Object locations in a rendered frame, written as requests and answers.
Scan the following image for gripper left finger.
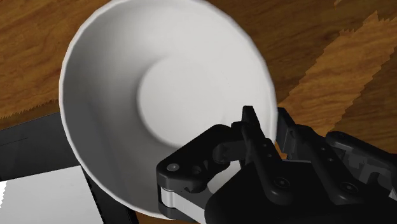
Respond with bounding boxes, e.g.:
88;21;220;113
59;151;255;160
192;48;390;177
156;105;296;223

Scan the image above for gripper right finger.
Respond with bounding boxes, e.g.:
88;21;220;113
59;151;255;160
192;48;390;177
277;107;397;205

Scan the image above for white bowl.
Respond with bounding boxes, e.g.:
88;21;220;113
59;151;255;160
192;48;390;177
58;0;279;220

